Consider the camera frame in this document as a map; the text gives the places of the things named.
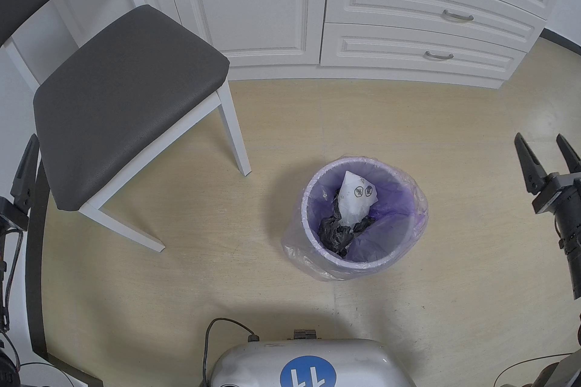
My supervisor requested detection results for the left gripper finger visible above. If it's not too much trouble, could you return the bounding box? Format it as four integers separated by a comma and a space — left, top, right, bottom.
10, 133, 41, 211

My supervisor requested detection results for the thin black cable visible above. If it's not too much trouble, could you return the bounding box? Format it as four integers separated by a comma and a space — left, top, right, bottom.
495, 353, 577, 387
18, 359, 78, 387

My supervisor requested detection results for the white printed wrapper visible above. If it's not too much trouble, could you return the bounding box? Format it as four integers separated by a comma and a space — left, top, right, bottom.
338, 171, 379, 229

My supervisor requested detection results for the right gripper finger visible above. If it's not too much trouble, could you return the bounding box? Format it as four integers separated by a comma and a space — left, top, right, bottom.
556, 133, 581, 175
514, 132, 545, 194

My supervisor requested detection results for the grey seat white chair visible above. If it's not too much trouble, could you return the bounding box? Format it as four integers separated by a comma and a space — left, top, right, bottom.
0, 0, 252, 252

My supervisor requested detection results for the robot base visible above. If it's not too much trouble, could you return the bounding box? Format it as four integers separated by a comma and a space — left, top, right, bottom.
200, 328, 416, 387

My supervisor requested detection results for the white trash bin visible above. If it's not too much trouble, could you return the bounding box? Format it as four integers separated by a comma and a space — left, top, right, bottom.
301, 158, 427, 272

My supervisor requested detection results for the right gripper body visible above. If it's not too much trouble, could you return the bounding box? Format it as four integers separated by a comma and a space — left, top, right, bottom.
532, 171, 581, 301

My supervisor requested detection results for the purple plastic bag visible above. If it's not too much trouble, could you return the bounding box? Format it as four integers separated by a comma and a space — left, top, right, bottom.
282, 156, 429, 282

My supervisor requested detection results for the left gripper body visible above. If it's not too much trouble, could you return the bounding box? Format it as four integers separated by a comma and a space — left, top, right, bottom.
0, 196, 32, 233

